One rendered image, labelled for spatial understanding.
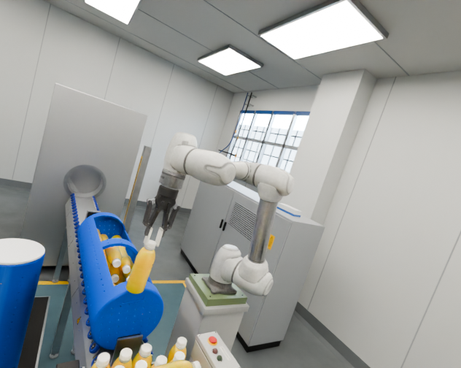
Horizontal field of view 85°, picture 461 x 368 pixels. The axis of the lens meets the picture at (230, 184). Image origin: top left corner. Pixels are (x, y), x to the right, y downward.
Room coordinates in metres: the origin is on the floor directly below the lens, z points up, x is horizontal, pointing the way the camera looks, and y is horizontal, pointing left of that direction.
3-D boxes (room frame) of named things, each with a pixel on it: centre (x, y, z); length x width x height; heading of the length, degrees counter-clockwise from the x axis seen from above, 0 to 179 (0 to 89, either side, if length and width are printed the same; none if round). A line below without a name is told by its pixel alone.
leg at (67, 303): (1.72, 0.88, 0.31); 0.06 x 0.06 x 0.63; 37
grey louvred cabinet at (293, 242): (3.38, -0.29, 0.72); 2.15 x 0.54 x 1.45; 33
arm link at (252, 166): (1.43, -0.09, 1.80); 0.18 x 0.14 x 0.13; 149
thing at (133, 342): (0.92, 0.20, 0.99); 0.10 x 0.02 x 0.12; 127
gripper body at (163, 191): (0.94, 0.22, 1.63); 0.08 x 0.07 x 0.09; 127
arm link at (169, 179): (0.94, 0.22, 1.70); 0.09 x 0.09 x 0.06
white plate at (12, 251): (1.24, 0.99, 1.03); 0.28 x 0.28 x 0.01
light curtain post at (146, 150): (2.31, 0.83, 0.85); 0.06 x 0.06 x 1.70; 37
